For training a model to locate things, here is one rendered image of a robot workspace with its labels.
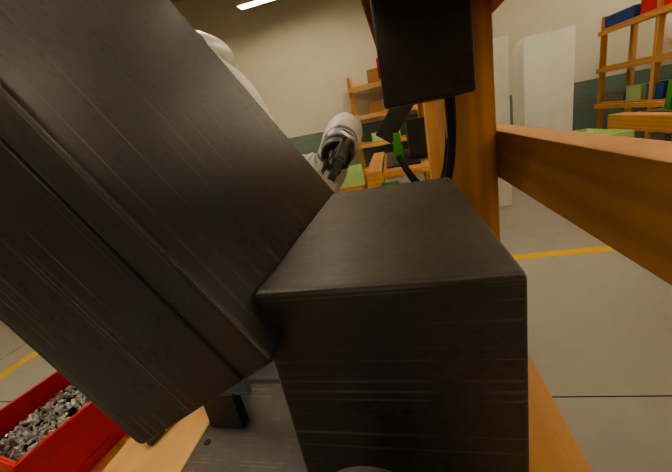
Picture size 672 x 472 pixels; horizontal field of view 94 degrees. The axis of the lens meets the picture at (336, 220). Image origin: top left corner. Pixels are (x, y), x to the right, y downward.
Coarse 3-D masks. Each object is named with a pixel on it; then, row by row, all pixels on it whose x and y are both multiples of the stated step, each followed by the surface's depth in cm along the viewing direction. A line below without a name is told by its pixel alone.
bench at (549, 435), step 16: (528, 368) 54; (528, 384) 51; (544, 384) 51; (544, 400) 48; (544, 416) 46; (560, 416) 46; (544, 432) 44; (560, 432) 44; (544, 448) 42; (560, 448) 42; (576, 448) 41; (544, 464) 40; (560, 464) 40; (576, 464) 40
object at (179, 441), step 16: (192, 416) 56; (176, 432) 53; (192, 432) 52; (128, 448) 52; (144, 448) 51; (160, 448) 51; (176, 448) 50; (192, 448) 50; (112, 464) 50; (128, 464) 49; (144, 464) 49; (160, 464) 48; (176, 464) 48
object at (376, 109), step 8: (368, 72) 637; (376, 72) 634; (368, 80) 642; (376, 80) 639; (352, 88) 639; (360, 88) 637; (368, 88) 637; (352, 96) 649; (352, 104) 653; (368, 104) 654; (376, 104) 652; (416, 104) 634; (352, 112) 658; (376, 112) 651; (384, 112) 644; (376, 136) 670; (400, 136) 663; (360, 144) 677; (368, 144) 669; (376, 144) 667; (384, 144) 664; (360, 152) 681; (360, 160) 687
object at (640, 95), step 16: (656, 0) 418; (608, 16) 505; (624, 16) 476; (640, 16) 437; (656, 16) 417; (608, 32) 502; (656, 32) 420; (656, 48) 424; (624, 64) 478; (640, 64) 448; (656, 64) 429; (656, 80) 434; (608, 96) 535; (624, 96) 503; (640, 96) 466; (656, 96) 437
